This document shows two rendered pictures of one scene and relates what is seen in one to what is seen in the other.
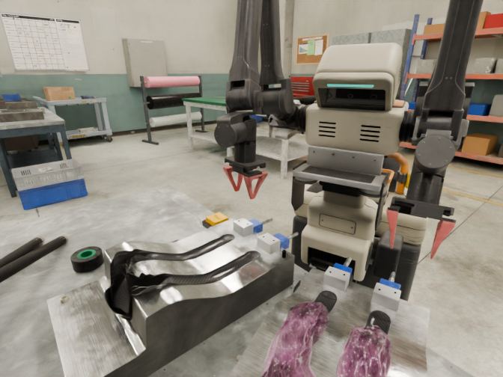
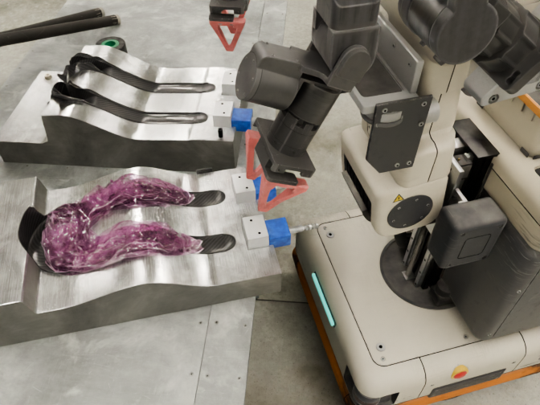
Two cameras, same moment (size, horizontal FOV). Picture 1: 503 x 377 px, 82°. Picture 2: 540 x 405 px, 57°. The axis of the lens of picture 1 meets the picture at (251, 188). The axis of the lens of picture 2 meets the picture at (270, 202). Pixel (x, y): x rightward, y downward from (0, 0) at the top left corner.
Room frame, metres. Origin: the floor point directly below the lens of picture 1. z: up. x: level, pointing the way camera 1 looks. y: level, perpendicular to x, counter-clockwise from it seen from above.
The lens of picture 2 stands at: (0.13, -0.68, 1.52)
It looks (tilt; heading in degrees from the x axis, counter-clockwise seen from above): 48 degrees down; 44
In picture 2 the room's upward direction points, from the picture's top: straight up
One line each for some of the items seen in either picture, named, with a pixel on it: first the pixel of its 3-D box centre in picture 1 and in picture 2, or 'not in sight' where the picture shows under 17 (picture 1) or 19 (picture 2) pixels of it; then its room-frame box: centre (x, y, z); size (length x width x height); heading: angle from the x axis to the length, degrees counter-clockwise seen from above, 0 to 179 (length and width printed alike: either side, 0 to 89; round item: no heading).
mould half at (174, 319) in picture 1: (180, 278); (128, 104); (0.55, 0.17, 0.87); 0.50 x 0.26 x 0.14; 130
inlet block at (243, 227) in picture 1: (255, 225); (253, 88); (0.76, -0.01, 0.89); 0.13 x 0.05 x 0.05; 130
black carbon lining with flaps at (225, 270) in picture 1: (186, 260); (128, 89); (0.55, 0.15, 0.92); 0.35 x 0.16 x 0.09; 130
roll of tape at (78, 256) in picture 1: (87, 259); (111, 49); (0.70, 0.47, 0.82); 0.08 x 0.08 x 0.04
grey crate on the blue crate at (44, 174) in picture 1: (48, 173); not in sight; (3.01, 2.23, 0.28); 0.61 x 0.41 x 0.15; 130
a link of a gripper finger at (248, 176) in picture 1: (249, 180); (229, 25); (0.72, 0.00, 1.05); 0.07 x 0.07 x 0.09; 40
